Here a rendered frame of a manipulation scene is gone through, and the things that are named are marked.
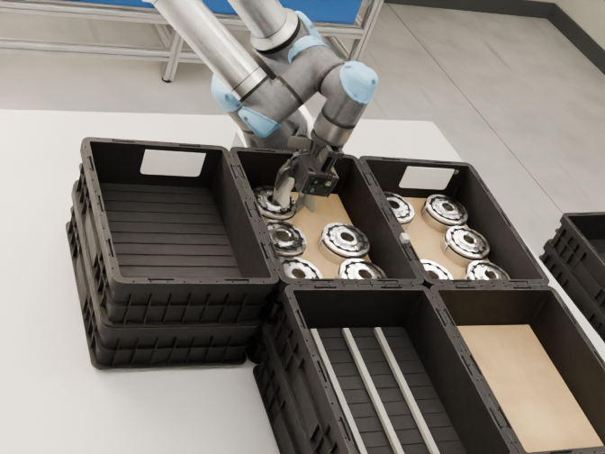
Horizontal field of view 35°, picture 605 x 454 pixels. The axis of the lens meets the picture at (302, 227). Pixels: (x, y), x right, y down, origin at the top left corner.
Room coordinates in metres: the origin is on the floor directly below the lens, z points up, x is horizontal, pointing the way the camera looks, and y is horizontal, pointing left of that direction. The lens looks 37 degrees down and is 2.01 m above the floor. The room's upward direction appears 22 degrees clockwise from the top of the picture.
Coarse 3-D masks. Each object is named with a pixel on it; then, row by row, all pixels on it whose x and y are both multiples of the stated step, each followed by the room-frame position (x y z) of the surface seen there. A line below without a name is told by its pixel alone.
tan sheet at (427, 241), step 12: (420, 204) 1.84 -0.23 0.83; (420, 216) 1.80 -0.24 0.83; (408, 228) 1.73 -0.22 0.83; (420, 228) 1.75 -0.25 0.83; (432, 228) 1.77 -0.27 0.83; (420, 240) 1.71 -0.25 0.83; (432, 240) 1.73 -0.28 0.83; (420, 252) 1.66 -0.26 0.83; (432, 252) 1.68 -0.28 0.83; (444, 264) 1.66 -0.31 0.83; (456, 264) 1.67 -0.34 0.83; (456, 276) 1.63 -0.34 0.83
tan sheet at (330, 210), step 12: (324, 204) 1.70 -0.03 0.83; (336, 204) 1.71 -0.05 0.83; (300, 216) 1.62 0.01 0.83; (312, 216) 1.64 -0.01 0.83; (324, 216) 1.66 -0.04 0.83; (336, 216) 1.67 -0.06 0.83; (300, 228) 1.58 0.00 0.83; (312, 228) 1.60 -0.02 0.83; (312, 240) 1.56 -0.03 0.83; (312, 252) 1.52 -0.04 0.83; (312, 264) 1.49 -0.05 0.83; (324, 264) 1.50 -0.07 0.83; (336, 264) 1.52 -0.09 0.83; (324, 276) 1.47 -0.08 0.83
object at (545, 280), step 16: (368, 160) 1.78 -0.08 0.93; (384, 160) 1.80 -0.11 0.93; (400, 160) 1.82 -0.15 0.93; (416, 160) 1.85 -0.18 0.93; (432, 160) 1.87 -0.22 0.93; (368, 176) 1.71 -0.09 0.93; (496, 208) 1.79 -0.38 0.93; (400, 224) 1.59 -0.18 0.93; (512, 224) 1.75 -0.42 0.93; (416, 256) 1.51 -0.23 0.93; (528, 256) 1.66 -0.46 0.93; (544, 272) 1.62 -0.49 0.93
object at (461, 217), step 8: (432, 200) 1.83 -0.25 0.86; (440, 200) 1.84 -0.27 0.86; (448, 200) 1.85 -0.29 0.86; (432, 208) 1.80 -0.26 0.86; (464, 208) 1.84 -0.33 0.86; (440, 216) 1.78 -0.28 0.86; (448, 216) 1.79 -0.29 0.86; (456, 216) 1.80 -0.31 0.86; (464, 216) 1.81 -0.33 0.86; (456, 224) 1.78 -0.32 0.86
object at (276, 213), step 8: (256, 192) 1.61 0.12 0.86; (264, 192) 1.61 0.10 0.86; (256, 200) 1.58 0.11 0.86; (264, 208) 1.56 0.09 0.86; (272, 208) 1.57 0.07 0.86; (280, 208) 1.58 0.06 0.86; (288, 208) 1.59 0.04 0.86; (272, 216) 1.55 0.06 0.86; (280, 216) 1.55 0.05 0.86; (288, 216) 1.57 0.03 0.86
